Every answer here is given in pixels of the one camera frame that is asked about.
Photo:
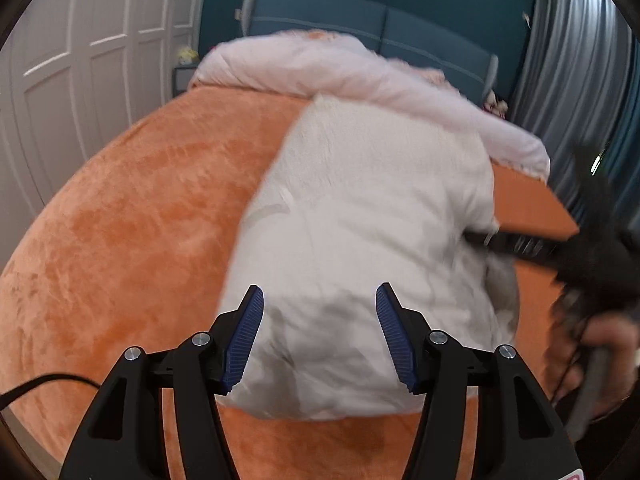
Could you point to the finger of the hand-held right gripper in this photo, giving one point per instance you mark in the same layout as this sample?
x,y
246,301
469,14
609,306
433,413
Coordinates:
x,y
525,250

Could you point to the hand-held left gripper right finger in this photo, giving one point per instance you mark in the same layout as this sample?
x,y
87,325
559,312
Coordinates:
x,y
395,340

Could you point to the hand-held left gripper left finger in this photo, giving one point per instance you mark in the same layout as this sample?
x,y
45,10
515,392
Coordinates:
x,y
246,340

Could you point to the person's right hand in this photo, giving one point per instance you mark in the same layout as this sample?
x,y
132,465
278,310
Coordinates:
x,y
617,330

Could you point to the orange velvet bed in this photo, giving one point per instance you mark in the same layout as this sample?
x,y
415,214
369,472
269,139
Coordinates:
x,y
125,260

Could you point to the pink plush toy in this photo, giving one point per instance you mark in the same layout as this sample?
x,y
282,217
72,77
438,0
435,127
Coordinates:
x,y
497,105

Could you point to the grey curtain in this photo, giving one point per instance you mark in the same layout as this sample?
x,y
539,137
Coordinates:
x,y
565,60

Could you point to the blue upholstered headboard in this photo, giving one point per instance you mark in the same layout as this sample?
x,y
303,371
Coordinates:
x,y
425,35

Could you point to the blue nightstand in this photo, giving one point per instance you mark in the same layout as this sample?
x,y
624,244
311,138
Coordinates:
x,y
182,80

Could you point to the pink duvet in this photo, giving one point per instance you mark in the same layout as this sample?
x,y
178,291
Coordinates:
x,y
300,65

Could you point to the yellow tissue box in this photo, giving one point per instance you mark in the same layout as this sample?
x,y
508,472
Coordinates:
x,y
186,56

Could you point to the white panelled wardrobe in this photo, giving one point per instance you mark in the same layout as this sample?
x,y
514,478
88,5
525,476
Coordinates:
x,y
100,60

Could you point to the white wall socket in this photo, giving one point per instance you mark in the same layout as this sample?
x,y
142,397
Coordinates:
x,y
526,17

